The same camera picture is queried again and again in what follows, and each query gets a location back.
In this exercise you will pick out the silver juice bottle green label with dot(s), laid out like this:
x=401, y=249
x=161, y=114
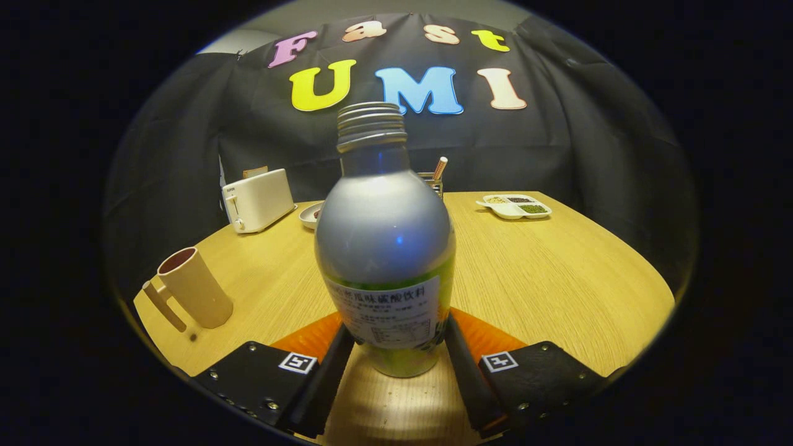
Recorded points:
x=384, y=241

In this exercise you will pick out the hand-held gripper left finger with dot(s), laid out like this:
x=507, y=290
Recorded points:
x=325, y=384

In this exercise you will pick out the toast slice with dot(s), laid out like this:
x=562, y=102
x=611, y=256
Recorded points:
x=255, y=171

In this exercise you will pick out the small white plate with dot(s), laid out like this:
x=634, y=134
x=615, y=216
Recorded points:
x=308, y=215

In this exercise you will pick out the white toaster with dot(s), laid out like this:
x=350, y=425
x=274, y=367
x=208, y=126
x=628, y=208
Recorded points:
x=260, y=201

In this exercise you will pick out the wooden table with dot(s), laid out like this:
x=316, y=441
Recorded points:
x=545, y=279

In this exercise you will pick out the black backdrop cloth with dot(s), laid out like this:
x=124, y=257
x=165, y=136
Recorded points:
x=557, y=142

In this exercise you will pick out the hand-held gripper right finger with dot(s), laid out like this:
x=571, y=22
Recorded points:
x=468, y=378

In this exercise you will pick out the white divided snack dish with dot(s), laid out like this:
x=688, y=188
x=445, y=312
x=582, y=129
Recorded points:
x=511, y=209

